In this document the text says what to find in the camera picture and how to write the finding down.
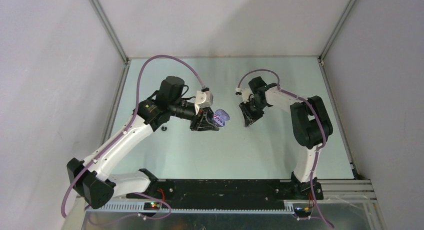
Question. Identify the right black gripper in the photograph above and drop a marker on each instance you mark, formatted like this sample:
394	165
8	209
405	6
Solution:
249	117

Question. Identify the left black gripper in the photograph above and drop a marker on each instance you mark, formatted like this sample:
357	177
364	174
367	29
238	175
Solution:
202	121

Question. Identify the purple earbud charging case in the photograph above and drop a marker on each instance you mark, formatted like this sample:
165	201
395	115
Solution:
223	116

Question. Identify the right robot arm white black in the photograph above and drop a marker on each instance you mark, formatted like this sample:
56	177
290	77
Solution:
309	118

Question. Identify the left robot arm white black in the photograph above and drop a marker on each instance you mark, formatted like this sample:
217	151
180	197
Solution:
92	177

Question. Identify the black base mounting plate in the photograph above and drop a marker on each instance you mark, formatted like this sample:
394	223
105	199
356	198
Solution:
231	194

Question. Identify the left controller board with leds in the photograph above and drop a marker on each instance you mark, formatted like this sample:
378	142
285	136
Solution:
152	206

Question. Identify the controller board with leds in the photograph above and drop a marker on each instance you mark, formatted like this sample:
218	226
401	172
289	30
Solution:
152	206
303	212

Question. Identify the right controller board with leds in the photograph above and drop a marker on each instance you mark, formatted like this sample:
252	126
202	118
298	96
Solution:
303	212

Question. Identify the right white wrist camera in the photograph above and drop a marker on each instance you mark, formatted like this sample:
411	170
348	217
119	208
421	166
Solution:
246	94

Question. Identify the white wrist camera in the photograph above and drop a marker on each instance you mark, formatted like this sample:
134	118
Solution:
246	94
203	99

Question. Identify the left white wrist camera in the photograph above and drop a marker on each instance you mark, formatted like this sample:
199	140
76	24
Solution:
203	99

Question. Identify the grey slotted cable duct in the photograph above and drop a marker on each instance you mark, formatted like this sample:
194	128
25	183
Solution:
141	207

